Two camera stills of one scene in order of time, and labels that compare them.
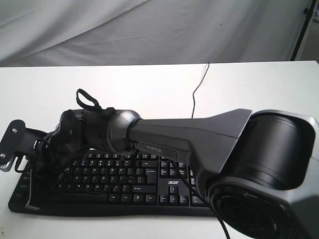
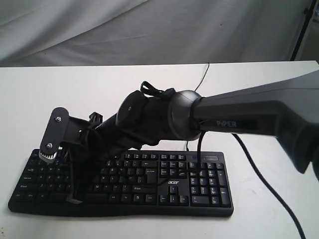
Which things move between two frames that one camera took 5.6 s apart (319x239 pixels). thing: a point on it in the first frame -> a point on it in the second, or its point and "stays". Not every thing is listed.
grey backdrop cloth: (89, 32) stays
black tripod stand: (308, 12) stays
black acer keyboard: (99, 183) stays
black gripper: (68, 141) -> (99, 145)
